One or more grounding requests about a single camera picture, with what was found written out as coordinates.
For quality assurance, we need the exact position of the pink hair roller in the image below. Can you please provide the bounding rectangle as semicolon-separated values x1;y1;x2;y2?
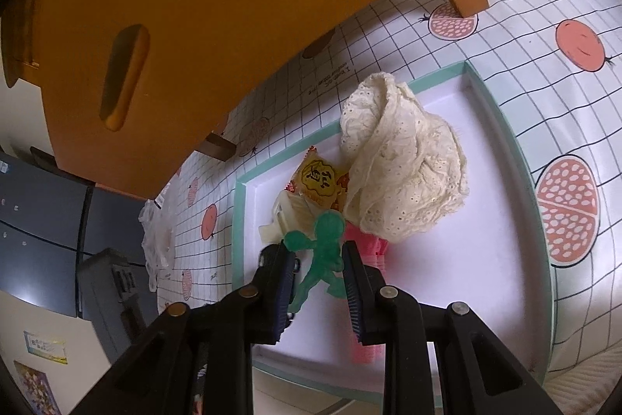
342;222;388;364

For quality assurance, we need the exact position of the green plastic figure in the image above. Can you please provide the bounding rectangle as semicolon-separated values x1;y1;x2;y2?
284;210;347;314

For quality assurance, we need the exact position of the yellow snack packet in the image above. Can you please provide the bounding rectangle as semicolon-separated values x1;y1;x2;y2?
285;145;349;212

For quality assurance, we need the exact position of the cream lace cloth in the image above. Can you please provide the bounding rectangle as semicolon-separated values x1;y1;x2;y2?
339;73;469;243

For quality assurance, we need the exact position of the wooden drawer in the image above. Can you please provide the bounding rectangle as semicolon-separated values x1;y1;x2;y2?
2;0;496;201

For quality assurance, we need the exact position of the clear plastic bag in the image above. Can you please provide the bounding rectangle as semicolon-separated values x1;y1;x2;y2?
138;177;177;293

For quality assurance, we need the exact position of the white teal-rimmed tray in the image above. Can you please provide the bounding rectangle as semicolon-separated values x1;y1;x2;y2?
253;62;554;402

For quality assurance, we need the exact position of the wooden nightstand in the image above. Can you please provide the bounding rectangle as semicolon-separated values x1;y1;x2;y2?
0;0;496;201

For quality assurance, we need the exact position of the fruit pattern tablecloth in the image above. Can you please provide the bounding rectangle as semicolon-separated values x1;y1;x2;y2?
157;0;621;375

